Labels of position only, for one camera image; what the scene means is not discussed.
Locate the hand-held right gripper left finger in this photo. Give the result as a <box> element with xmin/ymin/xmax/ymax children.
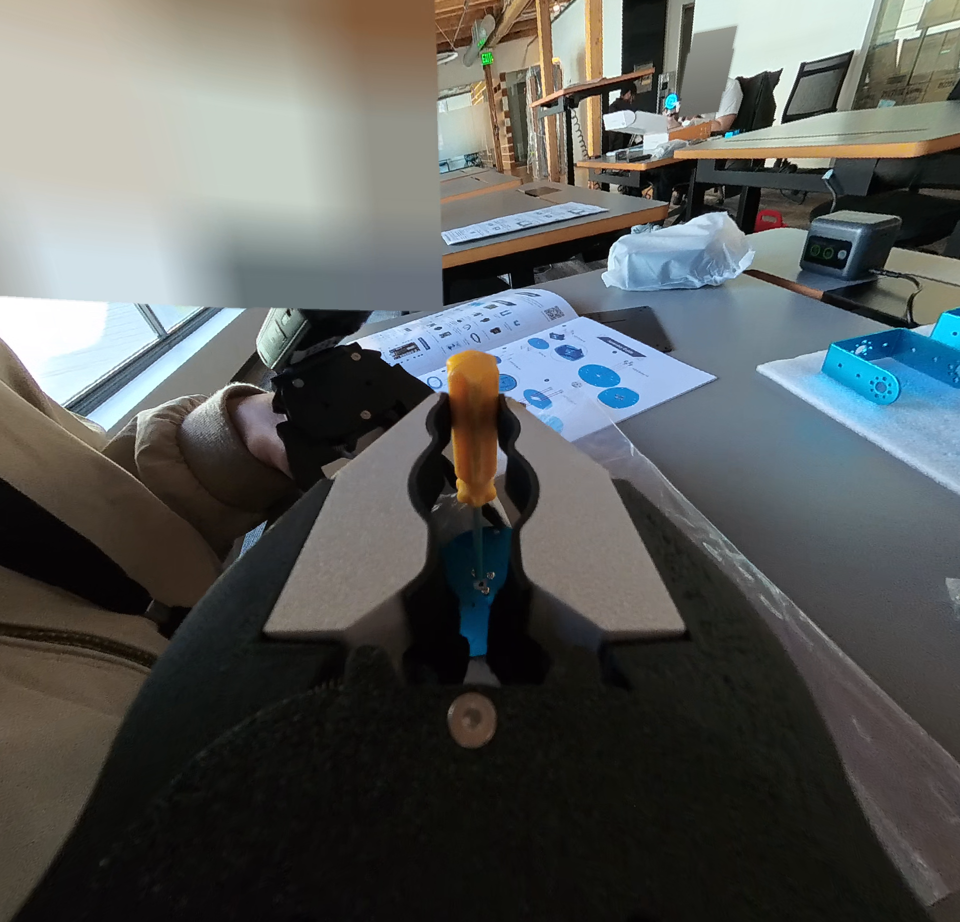
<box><xmin>262</xmin><ymin>393</ymin><xmax>466</xmax><ymax>685</ymax></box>

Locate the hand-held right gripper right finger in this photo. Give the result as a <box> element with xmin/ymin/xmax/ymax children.
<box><xmin>486</xmin><ymin>396</ymin><xmax>688</xmax><ymax>685</ymax></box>

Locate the blue round metal disc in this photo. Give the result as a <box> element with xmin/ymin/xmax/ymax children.
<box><xmin>438</xmin><ymin>525</ymin><xmax>516</xmax><ymax>658</ymax></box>

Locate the yellow handled screwdriver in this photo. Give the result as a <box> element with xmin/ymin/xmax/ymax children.
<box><xmin>445</xmin><ymin>349</ymin><xmax>501</xmax><ymax>587</ymax></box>

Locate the person's left forearm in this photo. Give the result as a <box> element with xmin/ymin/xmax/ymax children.
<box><xmin>105</xmin><ymin>382</ymin><xmax>276</xmax><ymax>557</ymax></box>

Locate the wood edged side desk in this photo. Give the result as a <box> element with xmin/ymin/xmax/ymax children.
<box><xmin>441</xmin><ymin>183</ymin><xmax>670</xmax><ymax>295</ymax></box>

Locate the grey wood edged desk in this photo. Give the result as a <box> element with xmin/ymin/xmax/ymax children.
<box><xmin>744</xmin><ymin>227</ymin><xmax>960</xmax><ymax>328</ymax></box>

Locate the raised wood edged desk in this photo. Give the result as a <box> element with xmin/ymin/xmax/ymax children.
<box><xmin>531</xmin><ymin>69</ymin><xmax>656</xmax><ymax>115</ymax></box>

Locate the person's left hand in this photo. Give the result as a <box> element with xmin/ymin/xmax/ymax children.
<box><xmin>228</xmin><ymin>393</ymin><xmax>296</xmax><ymax>482</ymax></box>

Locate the white assembly guide sheet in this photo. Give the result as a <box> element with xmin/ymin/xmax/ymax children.
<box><xmin>360</xmin><ymin>288</ymin><xmax>718</xmax><ymax>444</ymax></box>

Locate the large window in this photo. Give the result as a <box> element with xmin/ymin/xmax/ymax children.
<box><xmin>0</xmin><ymin>300</ymin><xmax>228</xmax><ymax>415</ymax></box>

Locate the white paper strip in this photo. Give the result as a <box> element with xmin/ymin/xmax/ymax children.
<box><xmin>441</xmin><ymin>201</ymin><xmax>611</xmax><ymax>247</ymax></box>

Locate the clear plastic bag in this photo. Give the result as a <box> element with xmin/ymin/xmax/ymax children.
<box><xmin>592</xmin><ymin>412</ymin><xmax>960</xmax><ymax>910</ymax></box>

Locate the white plastic wrapped package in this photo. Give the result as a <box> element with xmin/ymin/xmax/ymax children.
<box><xmin>602</xmin><ymin>211</ymin><xmax>756</xmax><ymax>292</ymax></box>

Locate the white foam sheet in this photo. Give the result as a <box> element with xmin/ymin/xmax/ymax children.
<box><xmin>756</xmin><ymin>336</ymin><xmax>960</xmax><ymax>497</ymax></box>

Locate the grey device with green display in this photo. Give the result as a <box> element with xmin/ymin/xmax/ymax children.
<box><xmin>798</xmin><ymin>210</ymin><xmax>902</xmax><ymax>279</ymax></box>

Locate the black mesh office chair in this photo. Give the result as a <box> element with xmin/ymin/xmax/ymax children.
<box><xmin>737</xmin><ymin>70</ymin><xmax>783</xmax><ymax>134</ymax></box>

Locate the stack of cardboard boxes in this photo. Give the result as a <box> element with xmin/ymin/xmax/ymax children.
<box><xmin>855</xmin><ymin>0</ymin><xmax>960</xmax><ymax>110</ymax></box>

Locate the black metal base plate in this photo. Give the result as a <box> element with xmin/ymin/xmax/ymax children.
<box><xmin>583</xmin><ymin>306</ymin><xmax>677</xmax><ymax>354</ymax></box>

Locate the black shoulder strap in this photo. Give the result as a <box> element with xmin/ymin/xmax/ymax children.
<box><xmin>0</xmin><ymin>478</ymin><xmax>155</xmax><ymax>617</ymax></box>

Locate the wooden post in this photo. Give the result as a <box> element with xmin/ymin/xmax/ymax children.
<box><xmin>582</xmin><ymin>0</ymin><xmax>606</xmax><ymax>167</ymax></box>
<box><xmin>533</xmin><ymin>0</ymin><xmax>561</xmax><ymax>182</ymax></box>

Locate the black power cable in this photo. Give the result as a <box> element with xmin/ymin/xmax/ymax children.
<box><xmin>873</xmin><ymin>266</ymin><xmax>925</xmax><ymax>328</ymax></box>

